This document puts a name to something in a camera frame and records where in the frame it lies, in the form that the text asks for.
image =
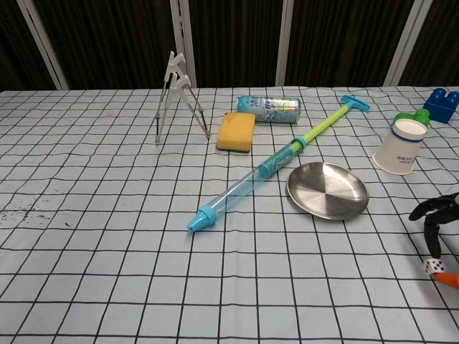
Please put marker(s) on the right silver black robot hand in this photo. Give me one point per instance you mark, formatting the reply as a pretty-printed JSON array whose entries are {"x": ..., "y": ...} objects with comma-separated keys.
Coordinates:
[{"x": 435, "y": 211}]

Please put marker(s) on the small white die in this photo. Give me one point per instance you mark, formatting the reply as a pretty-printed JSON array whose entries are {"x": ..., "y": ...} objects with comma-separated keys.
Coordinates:
[{"x": 434, "y": 267}]

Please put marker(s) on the white paper cup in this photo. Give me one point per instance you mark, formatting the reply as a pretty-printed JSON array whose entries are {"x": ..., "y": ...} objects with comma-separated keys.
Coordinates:
[{"x": 398, "y": 150}]

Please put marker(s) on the round steel plate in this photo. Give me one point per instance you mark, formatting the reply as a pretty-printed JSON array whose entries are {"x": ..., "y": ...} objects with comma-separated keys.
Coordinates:
[{"x": 326, "y": 190}]

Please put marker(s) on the green toy building block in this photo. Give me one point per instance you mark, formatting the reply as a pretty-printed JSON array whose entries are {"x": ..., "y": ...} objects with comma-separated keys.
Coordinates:
[{"x": 421, "y": 115}]

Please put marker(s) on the blue toy building block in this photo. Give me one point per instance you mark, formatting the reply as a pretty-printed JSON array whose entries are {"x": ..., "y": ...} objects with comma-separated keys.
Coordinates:
[{"x": 443, "y": 107}]

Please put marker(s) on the blue green water pump toy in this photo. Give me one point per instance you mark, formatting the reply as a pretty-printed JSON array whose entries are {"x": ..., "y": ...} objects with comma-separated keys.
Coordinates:
[{"x": 251, "y": 179}]

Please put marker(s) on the light blue drink can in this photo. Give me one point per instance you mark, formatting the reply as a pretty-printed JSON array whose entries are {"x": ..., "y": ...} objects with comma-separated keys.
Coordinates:
[{"x": 269, "y": 109}]

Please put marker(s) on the yellow sponge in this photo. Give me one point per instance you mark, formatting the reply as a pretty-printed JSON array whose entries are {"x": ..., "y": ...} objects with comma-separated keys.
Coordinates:
[{"x": 235, "y": 132}]

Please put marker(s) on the white folding metal rack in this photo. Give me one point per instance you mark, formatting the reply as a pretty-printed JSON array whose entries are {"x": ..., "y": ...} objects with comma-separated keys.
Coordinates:
[{"x": 175, "y": 89}]

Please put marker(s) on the checked light blue tablecloth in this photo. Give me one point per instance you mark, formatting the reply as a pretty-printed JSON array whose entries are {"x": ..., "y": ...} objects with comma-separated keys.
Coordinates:
[{"x": 107, "y": 251}]

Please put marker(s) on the white aluminium frame post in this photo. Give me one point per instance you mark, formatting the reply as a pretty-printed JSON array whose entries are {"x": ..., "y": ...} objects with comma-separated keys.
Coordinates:
[
  {"x": 285, "y": 44},
  {"x": 42, "y": 44},
  {"x": 183, "y": 44},
  {"x": 407, "y": 44}
]

